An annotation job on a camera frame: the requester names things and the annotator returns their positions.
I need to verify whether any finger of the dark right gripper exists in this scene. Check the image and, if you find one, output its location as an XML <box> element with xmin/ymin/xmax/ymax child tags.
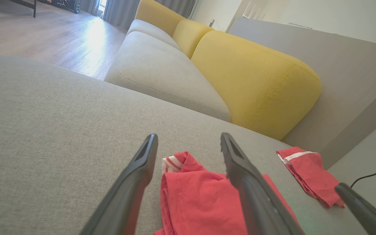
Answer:
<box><xmin>334</xmin><ymin>182</ymin><xmax>376</xmax><ymax>235</ymax></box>

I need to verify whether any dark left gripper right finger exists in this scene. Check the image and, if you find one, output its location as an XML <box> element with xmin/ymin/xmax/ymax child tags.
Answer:
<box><xmin>220</xmin><ymin>132</ymin><xmax>306</xmax><ymax>235</ymax></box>

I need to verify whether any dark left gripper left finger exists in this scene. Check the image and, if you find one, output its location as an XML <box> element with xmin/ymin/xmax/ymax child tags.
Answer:
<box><xmin>80</xmin><ymin>133</ymin><xmax>159</xmax><ymax>235</ymax></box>

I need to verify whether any red Bulls 23 jersey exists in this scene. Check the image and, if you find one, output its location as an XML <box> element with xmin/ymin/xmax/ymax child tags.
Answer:
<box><xmin>153</xmin><ymin>151</ymin><xmax>301</xmax><ymax>235</ymax></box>

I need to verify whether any large grey sofa chaise cushion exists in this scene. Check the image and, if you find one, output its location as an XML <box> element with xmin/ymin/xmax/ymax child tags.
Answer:
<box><xmin>0</xmin><ymin>55</ymin><xmax>376</xmax><ymax>235</ymax></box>

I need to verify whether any large yellow sofa back cushion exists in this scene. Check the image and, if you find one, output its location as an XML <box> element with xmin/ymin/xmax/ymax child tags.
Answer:
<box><xmin>190</xmin><ymin>30</ymin><xmax>323</xmax><ymax>141</ymax></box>

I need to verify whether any grey sofa seat cushion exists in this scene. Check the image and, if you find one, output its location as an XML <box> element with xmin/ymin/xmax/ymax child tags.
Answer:
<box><xmin>104</xmin><ymin>31</ymin><xmax>231</xmax><ymax>123</ymax></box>
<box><xmin>126</xmin><ymin>19</ymin><xmax>182</xmax><ymax>51</ymax></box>

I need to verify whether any grey sofa backrest panel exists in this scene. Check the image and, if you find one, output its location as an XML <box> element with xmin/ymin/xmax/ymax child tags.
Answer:
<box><xmin>227</xmin><ymin>17</ymin><xmax>376</xmax><ymax>170</ymax></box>

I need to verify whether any grey pleated curtain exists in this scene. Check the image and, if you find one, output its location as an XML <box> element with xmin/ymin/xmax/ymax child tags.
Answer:
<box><xmin>103</xmin><ymin>0</ymin><xmax>197</xmax><ymax>30</ymax></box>
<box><xmin>80</xmin><ymin>0</ymin><xmax>101</xmax><ymax>16</ymax></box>

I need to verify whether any right arm cable teal connector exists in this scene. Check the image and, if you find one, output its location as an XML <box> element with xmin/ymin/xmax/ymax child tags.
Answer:
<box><xmin>350</xmin><ymin>162</ymin><xmax>376</xmax><ymax>189</ymax></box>

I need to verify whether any white wall vent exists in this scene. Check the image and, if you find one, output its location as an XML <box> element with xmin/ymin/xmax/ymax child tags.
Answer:
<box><xmin>288</xmin><ymin>22</ymin><xmax>313</xmax><ymax>30</ymax></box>

